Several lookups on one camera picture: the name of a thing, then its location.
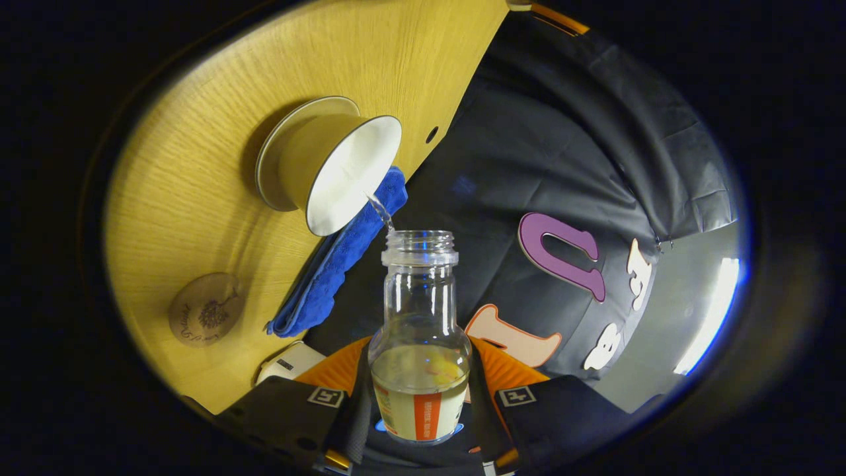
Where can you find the beige teacup saucer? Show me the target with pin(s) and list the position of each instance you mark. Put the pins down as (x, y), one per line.
(268, 165)

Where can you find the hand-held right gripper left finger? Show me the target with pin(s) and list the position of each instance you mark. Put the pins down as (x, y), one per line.
(353, 426)

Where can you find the beige teacup lid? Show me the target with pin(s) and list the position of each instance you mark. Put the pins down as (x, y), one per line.
(519, 6)

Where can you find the blue folded towel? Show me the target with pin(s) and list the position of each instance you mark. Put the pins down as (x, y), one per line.
(330, 271)

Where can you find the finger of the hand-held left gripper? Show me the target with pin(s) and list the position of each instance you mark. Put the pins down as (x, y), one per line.
(562, 20)

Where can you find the clear glass water bottle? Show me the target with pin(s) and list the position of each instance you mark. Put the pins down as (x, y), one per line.
(420, 396)

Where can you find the round cork coaster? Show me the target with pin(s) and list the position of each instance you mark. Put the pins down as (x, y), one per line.
(205, 311)

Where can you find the beige ceramic teacup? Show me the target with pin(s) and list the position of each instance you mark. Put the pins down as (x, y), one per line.
(350, 172)

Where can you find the cream white toaster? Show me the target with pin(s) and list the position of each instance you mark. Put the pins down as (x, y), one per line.
(291, 363)

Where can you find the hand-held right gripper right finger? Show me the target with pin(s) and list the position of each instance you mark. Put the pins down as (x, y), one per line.
(486, 423)

